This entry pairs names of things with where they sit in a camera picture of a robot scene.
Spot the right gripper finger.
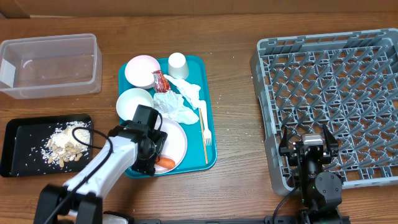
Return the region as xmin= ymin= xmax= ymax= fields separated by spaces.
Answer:
xmin=322 ymin=123 xmax=339 ymax=157
xmin=278 ymin=126 xmax=294 ymax=157

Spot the orange carrot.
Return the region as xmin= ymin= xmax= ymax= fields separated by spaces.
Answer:
xmin=155 ymin=157 xmax=175 ymax=169

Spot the large white tissue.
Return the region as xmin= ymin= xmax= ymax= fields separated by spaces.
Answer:
xmin=153 ymin=90 xmax=199 ymax=125

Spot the white bowl with rice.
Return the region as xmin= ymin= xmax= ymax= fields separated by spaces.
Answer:
xmin=116 ymin=88 xmax=154 ymax=121

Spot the red snack wrapper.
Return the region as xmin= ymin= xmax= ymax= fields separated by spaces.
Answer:
xmin=152 ymin=70 xmax=171 ymax=93

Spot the pink bowl with peanuts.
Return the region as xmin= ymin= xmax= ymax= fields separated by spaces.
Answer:
xmin=124 ymin=55 xmax=160 ymax=89

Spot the rice and peanut pile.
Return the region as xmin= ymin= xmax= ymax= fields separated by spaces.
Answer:
xmin=40 ymin=121 xmax=91 ymax=169

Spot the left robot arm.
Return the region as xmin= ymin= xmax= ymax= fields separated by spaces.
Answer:
xmin=34 ymin=105 xmax=167 ymax=224

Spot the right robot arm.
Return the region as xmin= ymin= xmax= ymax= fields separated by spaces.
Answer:
xmin=278 ymin=124 xmax=349 ymax=224

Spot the grey dishwasher rack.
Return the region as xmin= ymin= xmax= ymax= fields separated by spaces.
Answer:
xmin=250 ymin=29 xmax=397 ymax=195

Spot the white round plate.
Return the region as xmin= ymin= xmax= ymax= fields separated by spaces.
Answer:
xmin=155 ymin=118 xmax=188 ymax=175

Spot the white plastic fork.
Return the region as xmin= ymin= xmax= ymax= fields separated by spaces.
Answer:
xmin=200 ymin=100 xmax=212 ymax=146

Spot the wooden chopstick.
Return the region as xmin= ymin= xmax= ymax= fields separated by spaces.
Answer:
xmin=198 ymin=108 xmax=208 ymax=164

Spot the teal serving tray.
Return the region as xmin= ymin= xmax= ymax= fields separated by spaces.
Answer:
xmin=118 ymin=55 xmax=218 ymax=179

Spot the small crumpled white tissue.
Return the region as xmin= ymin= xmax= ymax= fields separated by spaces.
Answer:
xmin=164 ymin=75 xmax=201 ymax=110

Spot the white paper cup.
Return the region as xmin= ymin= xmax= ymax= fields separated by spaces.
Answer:
xmin=168 ymin=52 xmax=189 ymax=79

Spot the clear plastic bin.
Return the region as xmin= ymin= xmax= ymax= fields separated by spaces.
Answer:
xmin=1 ymin=34 xmax=102 ymax=99

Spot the black plastic tray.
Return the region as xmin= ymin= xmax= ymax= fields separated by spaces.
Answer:
xmin=1 ymin=114 xmax=92 ymax=177

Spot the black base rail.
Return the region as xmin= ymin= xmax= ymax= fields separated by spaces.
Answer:
xmin=102 ymin=211 xmax=351 ymax=224

